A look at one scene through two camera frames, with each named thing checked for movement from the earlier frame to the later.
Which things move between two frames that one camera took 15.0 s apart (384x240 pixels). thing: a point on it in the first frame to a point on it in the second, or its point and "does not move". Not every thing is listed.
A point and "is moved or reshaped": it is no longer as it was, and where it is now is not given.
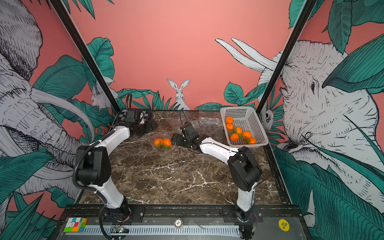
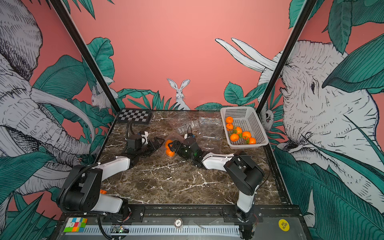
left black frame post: [70, 25] does not move
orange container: [229, 119] does not move
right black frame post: [285, 57] does not move
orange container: [167, 142] is moved or reshaped
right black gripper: [180, 138] to [178, 144]
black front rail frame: [178, 222] does not move
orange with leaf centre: [246, 134] does not move
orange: [234, 137] does not move
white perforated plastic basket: [243, 127] does not move
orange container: [252, 141] does not move
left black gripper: [149, 127] to [154, 148]
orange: [157, 141] is moved or reshaped
